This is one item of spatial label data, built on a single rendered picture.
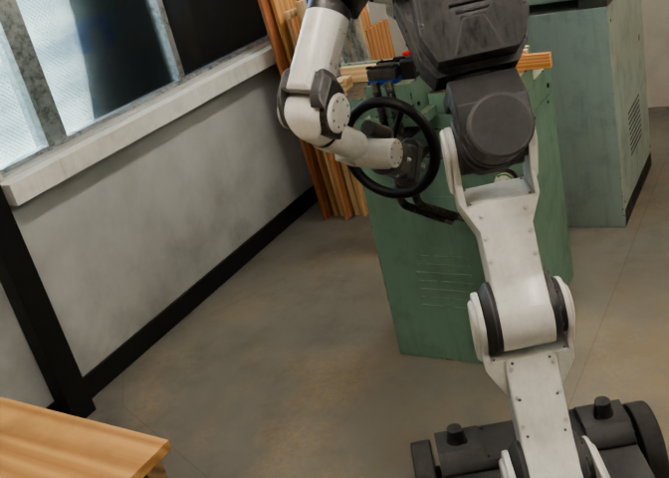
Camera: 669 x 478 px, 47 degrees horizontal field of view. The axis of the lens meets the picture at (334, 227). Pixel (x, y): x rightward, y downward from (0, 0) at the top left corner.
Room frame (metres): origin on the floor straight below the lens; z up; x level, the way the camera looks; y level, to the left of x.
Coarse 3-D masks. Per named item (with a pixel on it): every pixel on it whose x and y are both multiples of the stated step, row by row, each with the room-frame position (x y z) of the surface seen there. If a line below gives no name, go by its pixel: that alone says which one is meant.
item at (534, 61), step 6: (522, 54) 2.09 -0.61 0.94; (528, 54) 2.07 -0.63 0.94; (534, 54) 2.06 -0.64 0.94; (540, 54) 2.04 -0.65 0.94; (546, 54) 2.03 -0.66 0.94; (522, 60) 2.07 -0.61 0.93; (528, 60) 2.06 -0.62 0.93; (534, 60) 2.05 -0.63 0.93; (540, 60) 2.04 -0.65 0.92; (546, 60) 2.03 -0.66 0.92; (516, 66) 2.08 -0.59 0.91; (522, 66) 2.07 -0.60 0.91; (528, 66) 2.06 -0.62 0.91; (534, 66) 2.05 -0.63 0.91; (540, 66) 2.04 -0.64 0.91; (546, 66) 2.03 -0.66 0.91; (552, 66) 2.04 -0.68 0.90
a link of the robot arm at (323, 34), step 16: (304, 16) 1.57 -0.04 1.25; (320, 16) 1.53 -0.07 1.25; (336, 16) 1.53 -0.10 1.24; (304, 32) 1.53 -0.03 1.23; (320, 32) 1.51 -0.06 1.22; (336, 32) 1.52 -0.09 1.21; (304, 48) 1.51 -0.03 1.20; (320, 48) 1.50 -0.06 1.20; (336, 48) 1.52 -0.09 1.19; (304, 64) 1.49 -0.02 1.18; (320, 64) 1.48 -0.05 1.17; (336, 64) 1.51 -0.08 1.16; (288, 80) 1.50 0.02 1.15; (304, 80) 1.47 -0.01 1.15; (320, 80) 1.46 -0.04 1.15; (336, 80) 1.48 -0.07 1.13; (320, 96) 1.45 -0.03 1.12; (336, 96) 1.47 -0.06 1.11; (336, 112) 1.46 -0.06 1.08; (336, 128) 1.45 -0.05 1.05
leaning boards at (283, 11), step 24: (264, 0) 3.58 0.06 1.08; (288, 0) 3.67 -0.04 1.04; (288, 24) 3.55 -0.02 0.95; (360, 24) 3.82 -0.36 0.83; (384, 24) 4.07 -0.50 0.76; (288, 48) 3.58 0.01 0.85; (384, 48) 4.02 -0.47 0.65; (336, 72) 3.62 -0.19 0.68; (312, 144) 3.59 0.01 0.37; (312, 168) 3.54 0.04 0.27; (336, 168) 3.50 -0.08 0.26; (336, 192) 3.53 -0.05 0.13; (360, 192) 3.46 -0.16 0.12
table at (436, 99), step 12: (528, 72) 2.08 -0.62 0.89; (360, 84) 2.37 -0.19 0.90; (528, 84) 2.07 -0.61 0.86; (348, 96) 2.26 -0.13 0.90; (360, 96) 2.22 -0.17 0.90; (432, 96) 2.07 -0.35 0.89; (444, 96) 2.05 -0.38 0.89; (432, 108) 2.04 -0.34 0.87; (372, 120) 2.07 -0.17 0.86; (408, 120) 2.01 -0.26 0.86
